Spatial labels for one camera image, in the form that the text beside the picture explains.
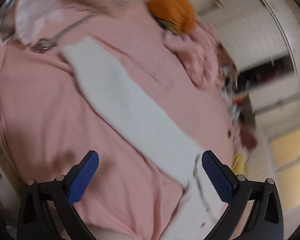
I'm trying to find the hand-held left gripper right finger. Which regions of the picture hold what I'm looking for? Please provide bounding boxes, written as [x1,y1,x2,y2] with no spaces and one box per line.
[201,150,285,240]

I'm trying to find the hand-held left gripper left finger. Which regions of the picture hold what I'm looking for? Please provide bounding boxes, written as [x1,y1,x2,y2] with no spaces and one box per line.
[16,150,100,240]

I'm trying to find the white fleece garment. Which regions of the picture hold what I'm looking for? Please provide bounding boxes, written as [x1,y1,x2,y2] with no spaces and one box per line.
[61,36,230,240]

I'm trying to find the dark red clothes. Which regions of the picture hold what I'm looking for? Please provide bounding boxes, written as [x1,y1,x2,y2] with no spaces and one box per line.
[241,127,258,151]

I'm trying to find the yellow printed pillow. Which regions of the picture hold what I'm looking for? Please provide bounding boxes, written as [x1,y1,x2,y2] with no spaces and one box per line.
[232,152,248,174]

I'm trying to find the white padded headboard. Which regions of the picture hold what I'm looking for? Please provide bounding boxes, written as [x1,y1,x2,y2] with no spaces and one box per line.
[240,135,290,240]

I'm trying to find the pile of small bedside things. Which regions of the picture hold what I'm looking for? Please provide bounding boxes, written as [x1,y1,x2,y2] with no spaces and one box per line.
[219,65,242,137]

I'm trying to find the pink bed sheet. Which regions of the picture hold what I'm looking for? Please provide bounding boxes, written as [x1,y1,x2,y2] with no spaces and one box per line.
[0,0,240,237]

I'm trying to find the pink duvet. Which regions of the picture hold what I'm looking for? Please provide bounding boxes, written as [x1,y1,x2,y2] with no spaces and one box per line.
[162,22,238,88]

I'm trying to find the white ribbed cabinet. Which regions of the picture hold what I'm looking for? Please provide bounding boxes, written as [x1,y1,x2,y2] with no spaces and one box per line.
[200,0,300,120]

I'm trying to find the orange pumpkin plush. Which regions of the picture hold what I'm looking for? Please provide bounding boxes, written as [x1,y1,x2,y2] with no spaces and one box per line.
[147,0,197,34]

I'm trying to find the white cloth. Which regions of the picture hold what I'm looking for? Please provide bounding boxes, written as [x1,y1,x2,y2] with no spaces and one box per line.
[15,0,65,43]

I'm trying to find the silver metal chain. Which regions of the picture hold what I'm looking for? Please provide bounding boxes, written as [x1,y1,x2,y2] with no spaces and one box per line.
[30,14,98,53]

